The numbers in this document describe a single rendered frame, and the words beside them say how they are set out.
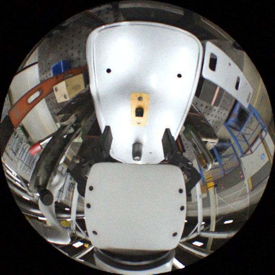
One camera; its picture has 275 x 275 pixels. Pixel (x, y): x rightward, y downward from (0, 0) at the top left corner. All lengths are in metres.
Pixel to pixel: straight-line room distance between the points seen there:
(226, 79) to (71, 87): 0.32
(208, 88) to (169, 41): 0.14
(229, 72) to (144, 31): 0.21
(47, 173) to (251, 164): 8.22
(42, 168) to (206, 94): 0.37
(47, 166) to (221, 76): 0.39
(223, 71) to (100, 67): 0.26
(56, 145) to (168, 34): 0.27
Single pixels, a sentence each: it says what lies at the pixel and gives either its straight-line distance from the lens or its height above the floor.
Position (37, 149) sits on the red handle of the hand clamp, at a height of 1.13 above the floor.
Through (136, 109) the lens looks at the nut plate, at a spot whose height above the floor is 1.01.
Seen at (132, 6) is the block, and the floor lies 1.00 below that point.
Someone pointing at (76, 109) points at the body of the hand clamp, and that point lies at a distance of 0.20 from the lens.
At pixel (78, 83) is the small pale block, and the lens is 0.17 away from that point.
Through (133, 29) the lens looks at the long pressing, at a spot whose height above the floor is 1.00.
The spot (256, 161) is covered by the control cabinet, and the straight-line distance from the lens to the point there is 7.99.
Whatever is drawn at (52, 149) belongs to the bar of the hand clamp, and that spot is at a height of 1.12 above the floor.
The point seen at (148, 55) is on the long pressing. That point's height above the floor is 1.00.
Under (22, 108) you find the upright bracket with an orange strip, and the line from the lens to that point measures 0.15.
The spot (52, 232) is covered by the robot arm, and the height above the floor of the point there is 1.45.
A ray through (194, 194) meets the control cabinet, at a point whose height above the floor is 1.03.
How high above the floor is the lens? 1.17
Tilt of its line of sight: 42 degrees down
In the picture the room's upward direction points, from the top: 177 degrees counter-clockwise
